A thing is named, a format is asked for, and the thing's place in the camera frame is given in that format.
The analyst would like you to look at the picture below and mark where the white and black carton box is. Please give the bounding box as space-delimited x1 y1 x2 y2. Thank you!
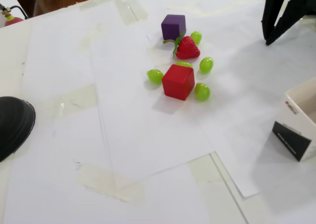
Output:
272 76 316 162

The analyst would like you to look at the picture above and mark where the red fire extinguisher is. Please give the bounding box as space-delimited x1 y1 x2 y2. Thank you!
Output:
0 3 31 28

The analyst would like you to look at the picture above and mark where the translucent tape strip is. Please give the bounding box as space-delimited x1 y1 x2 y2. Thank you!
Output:
52 84 97 116
167 0 213 18
113 0 150 26
187 151 249 224
76 162 146 202

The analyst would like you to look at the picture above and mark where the red wooden cube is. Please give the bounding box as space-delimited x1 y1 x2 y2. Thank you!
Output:
161 64 196 101

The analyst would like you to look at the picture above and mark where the red plastic strawberry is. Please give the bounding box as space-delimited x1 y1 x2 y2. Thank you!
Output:
162 30 201 60

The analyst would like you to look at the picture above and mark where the purple wooden cube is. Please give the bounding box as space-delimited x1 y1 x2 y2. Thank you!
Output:
161 14 186 41

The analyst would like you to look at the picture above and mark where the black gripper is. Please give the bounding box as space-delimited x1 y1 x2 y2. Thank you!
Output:
261 0 316 46

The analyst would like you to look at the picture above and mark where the black round object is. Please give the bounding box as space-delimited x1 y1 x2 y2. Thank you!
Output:
0 96 36 163

